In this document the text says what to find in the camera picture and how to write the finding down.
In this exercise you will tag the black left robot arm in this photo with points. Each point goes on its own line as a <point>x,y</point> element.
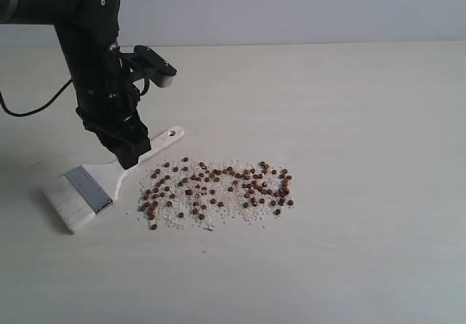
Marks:
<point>87,31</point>

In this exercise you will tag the rice and red beans pile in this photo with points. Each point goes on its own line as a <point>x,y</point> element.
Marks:
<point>202,193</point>

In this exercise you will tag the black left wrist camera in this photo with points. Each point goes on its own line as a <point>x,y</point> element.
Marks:
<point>146,63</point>

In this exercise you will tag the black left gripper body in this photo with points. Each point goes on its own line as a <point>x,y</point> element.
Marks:
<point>107,101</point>

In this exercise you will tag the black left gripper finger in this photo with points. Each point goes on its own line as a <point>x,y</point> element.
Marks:
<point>137,135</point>
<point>115,143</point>

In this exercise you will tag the white wooden paint brush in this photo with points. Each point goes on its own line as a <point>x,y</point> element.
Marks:
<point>81,193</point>

